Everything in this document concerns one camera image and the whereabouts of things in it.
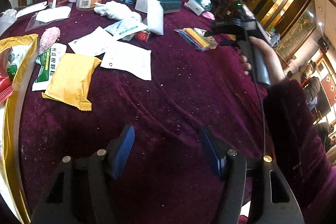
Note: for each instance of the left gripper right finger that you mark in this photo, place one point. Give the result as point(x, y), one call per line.
point(258, 182)

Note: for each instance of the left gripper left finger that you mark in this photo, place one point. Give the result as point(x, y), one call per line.
point(80, 190)

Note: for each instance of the white patterned tissue pack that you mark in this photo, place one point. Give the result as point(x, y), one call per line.
point(207, 37)

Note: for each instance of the gold tray box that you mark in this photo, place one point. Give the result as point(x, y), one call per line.
point(11, 108)

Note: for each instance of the coloured cloths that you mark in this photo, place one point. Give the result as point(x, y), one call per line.
point(191, 36)

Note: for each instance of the grey red small box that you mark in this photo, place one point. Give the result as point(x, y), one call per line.
point(143, 36)

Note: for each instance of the white gloves packet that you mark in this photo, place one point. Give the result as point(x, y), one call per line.
point(127, 57)

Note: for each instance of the blue print white packet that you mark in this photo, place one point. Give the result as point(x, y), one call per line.
point(124, 28)

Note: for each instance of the white cloth towel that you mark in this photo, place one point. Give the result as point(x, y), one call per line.
point(116, 11)

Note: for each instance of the yellow padded envelope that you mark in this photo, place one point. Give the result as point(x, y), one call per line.
point(71, 81)

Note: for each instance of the green white wipes pack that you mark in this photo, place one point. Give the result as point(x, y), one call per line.
point(49, 61)

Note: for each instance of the pink fluffy scrunchie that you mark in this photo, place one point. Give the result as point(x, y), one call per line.
point(48, 38)

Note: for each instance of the red foil pouch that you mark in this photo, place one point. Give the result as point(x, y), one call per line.
point(6, 89)

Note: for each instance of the green white sachet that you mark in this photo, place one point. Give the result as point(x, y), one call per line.
point(15, 58)

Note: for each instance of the person right forearm sleeve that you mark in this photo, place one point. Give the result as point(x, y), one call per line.
point(299, 151)

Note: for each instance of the person right hand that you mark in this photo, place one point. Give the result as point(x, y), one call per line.
point(273, 65)

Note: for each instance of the pink fluffy item far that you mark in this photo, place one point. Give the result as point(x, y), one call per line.
point(208, 15)

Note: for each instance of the open teal tissue pack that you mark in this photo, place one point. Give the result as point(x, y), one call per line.
point(198, 6)

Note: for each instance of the long teal tissue pack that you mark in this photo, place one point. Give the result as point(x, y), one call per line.
point(169, 6)

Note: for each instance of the purple velvet tablecloth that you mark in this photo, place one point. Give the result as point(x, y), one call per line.
point(167, 178)

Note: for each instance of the white face mask bag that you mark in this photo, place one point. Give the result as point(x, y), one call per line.
point(45, 17)

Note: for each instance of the clear plastic bag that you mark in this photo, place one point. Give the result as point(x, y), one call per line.
point(8, 17)

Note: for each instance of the white flat packet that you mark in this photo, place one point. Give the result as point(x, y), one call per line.
point(32, 8)

